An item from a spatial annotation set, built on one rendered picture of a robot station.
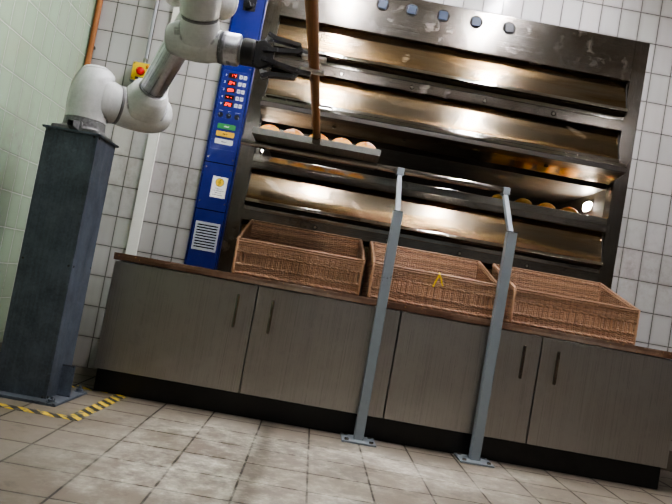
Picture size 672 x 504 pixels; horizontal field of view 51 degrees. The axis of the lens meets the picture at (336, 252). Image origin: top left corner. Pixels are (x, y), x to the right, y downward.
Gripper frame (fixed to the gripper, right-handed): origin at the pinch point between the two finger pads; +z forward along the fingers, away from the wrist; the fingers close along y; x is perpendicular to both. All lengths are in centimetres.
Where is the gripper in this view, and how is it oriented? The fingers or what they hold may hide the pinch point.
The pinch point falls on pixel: (313, 64)
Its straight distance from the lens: 202.5
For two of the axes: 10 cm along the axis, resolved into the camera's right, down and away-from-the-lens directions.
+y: -1.8, 9.8, -0.5
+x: 0.2, -0.5, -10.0
